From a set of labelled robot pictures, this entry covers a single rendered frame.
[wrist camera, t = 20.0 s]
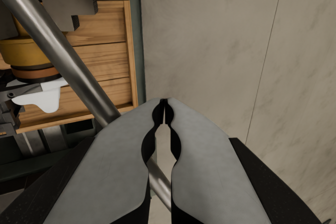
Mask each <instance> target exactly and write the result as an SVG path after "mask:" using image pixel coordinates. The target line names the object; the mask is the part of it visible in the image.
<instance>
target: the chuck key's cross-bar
mask: <svg viewBox="0 0 336 224"><path fill-rule="evenodd" d="M2 1H3V3H4V4H5V5H6V6H7V8H8V9H9V10H10V11H11V13H12V14H13V15H14V16H15V18H16V19H17V20H18V21H19V23H20V24H21V25H22V26H23V28H24V29H25V30H26V32H27V33H28V34H29V35H30V37H31V38H32V39H33V40H34V42H35V43H36V44H37V45H38V47H39V48H40V49H41V50H42V52H43V53H44V54H45V55H46V57H47V58H48V59H49V60H50V62H51V63H52V64H53V65H54V67H55V68H56V69H57V70H58V72H59V73H60V74H61V76H62V77H63V78H64V79H65V81H66V82H67V83H68V84H69V86H70V87H71V88H72V89H73V91H74V92H75V93H76V94H77V96H78V97H79V98H80V99H81V101H82V102H83V103H84V104H85V106H86V107H87V108H88V109H89V111H90V112H91V113H92V115H93V116H94V117H95V118H96V120H97V121H98V122H99V123H100V125H101V126H102V127H103V128H105V127H106V126H107V125H108V124H110V123H111V122H113V121H114V120H115V119H117V118H119V117H120V116H122V115H121V114H120V112H119V111H118V109H117V108H116V107H115V105H114V104H113V103H112V101H111V100H110V98H109V97H108V96H107V94H106V93H105V91H104V90H103V89H102V87H101V86H100V85H99V83H98V82H97V80H96V79H95V78H94V76H93V75H92V73H91V72H90V71H89V69H88V68H87V66H86V65H85V64H84V62H83V61H82V60H81V58H80V57H79V55H78V54H77V53H76V51H75V50H74V48H73V47H72V46H71V44H70V43H69V42H68V40H67V39H66V37H65V36H64V35H63V33H62V32H61V30H60V29H59V28H58V26H57V25H56V24H55V22H54V21H53V19H52V18H51V17H50V15H49V14H48V12H47V11H46V10H45V8H44V7H43V6H42V4H41V3H40V1H39V0H2ZM146 164H147V167H148V172H149V186H150V187H151V189H152V190H153V191H154V192H155V194H156V195H157V196H158V197H159V199H160V200H161V201H162V203H163V204H164V205H165V206H166V208H167V209H168V210H169V211H170V213H171V183H170V182H169V180H168V179H167V177H166V176H165V175H164V173H163V172H162V170H161V169H160V168H159V166H158V165H157V163H156V162H155V161H154V159H153V158H152V157H150V159H149V160H148V161H147V163H146Z"/></svg>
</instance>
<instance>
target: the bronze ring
mask: <svg viewBox="0 0 336 224"><path fill-rule="evenodd" d="M10 13H11V11H10ZM11 16H12V18H13V21H14V25H15V27H16V30H17V32H18V36H15V37H11V38H6V39H2V40H0V53H1V55H2V58H3V60H4V62H5V63H6V64H9V65H10V68H11V70H12V72H13V75H14V76H15V78H16V79H17V80H18V81H19V82H22V83H27V84H38V83H45V82H50V81H54V80H57V79H59V78H62V75H61V74H60V73H59V72H58V70H57V69H56V68H55V67H54V65H53V64H52V63H51V62H50V60H49V59H48V58H47V57H46V55H45V54H44V53H43V52H42V50H41V49H40V48H39V46H38V45H37V44H36V43H35V41H34V40H33V39H32V38H31V36H30V35H29V34H28V33H27V31H26V30H25V29H24V28H23V26H22V25H21V24H20V23H19V21H18V20H17V19H16V18H15V16H14V15H13V14H12V13H11ZM62 33H63V35H64V36H65V38H67V37H66V34H67V33H68V31H62Z"/></svg>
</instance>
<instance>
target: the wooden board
mask: <svg viewBox="0 0 336 224"><path fill-rule="evenodd" d="M97 5H98V6H97V7H98V12H97V13H96V14H95V15H78V19H79V27H78V28H77V29H76V30H75V31H69V32H68V33H67V34H66V39H67V40H68V42H69V43H70V45H71V46H72V47H73V49H74V50H75V51H76V53H77V54H78V56H79V57H80V58H81V60H82V61H83V63H84V64H85V65H86V67H87V68H88V69H89V71H90V72H91V74H92V75H93V76H94V78H95V79H96V81H97V82H98V83H99V85H100V86H101V87H102V89H103V90H104V92H105V93H106V94H107V96H108V97H109V99H110V100H111V101H112V103H113V104H114V105H115V107H116V108H117V110H118V111H119V112H120V113H122V112H127V111H131V110H133V109H135V108H136V107H138V94H137V82H136V69H135V57H134V44H133V32H132V19H131V7H130V0H97ZM5 69H11V65H10V64H7V63H5V62H4V59H3V57H2V55H1V52H0V70H5ZM23 106H24V109H25V112H19V120H20V122H21V124H20V127H19V129H16V130H15V131H16V133H17V134H19V133H24V132H29V131H34V130H39V129H44V128H49V127H54V126H58V125H63V124H68V123H73V122H78V121H83V120H88V119H93V118H95V117H94V116H93V114H92V113H91V112H90V111H89V109H88V108H87V107H86V106H85V104H84V103H83V102H82V101H81V99H80V98H79V97H78V96H77V94H76V93H75V92H74V90H73V89H72V88H71V87H70V85H69V84H67V85H64V86H61V87H60V98H59V107H58V110H57V111H55V112H51V113H46V112H44V111H43V110H42V109H41V108H39V107H38V106H37V105H35V104H26V105H23Z"/></svg>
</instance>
